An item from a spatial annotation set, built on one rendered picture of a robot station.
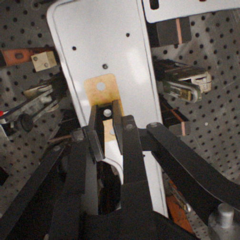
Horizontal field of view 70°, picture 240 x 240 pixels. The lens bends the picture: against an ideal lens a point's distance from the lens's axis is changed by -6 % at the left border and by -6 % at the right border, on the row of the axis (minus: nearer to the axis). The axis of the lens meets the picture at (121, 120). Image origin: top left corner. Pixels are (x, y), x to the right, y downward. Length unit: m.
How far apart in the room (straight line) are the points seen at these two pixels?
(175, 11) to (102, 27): 0.18
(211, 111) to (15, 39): 0.91
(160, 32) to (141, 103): 0.18
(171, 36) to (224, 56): 0.45
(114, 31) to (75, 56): 0.11
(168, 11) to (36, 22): 0.51
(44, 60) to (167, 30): 0.30
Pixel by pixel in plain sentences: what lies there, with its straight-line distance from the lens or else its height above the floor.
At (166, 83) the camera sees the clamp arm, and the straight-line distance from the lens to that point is 0.48.
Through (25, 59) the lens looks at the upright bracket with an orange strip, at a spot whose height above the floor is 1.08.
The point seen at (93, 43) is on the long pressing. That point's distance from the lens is 0.46.
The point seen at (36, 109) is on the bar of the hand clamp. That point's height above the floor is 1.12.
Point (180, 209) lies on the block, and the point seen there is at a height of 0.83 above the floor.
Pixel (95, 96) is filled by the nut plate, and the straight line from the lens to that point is 0.22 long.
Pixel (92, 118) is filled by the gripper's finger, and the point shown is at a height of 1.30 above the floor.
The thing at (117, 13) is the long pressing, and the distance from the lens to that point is 0.46.
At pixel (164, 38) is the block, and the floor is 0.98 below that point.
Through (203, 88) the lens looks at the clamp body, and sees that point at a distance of 0.48.
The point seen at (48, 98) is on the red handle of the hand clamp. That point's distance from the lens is 0.43.
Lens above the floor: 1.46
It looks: 67 degrees down
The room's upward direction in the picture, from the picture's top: 169 degrees clockwise
